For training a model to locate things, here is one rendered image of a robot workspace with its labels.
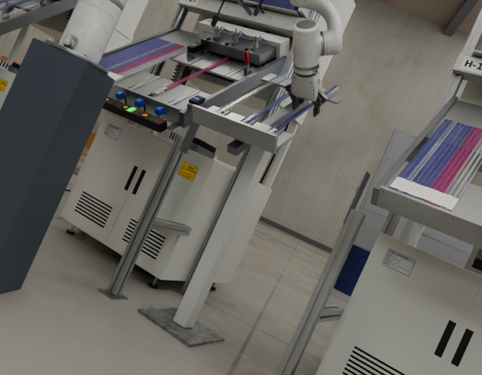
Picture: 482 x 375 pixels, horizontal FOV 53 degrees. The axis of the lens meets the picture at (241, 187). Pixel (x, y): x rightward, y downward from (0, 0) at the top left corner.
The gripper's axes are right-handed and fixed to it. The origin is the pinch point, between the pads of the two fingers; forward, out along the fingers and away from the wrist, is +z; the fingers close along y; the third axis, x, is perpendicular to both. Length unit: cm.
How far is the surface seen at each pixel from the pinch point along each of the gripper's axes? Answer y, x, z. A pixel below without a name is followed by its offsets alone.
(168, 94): 55, 14, 4
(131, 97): 66, 23, 3
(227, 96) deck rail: 37.9, -2.2, 8.3
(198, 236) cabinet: 38, 30, 65
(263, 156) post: 7.9, 16.2, 13.8
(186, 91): 51, 8, 5
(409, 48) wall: 286, -975, 520
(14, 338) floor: 13, 114, 2
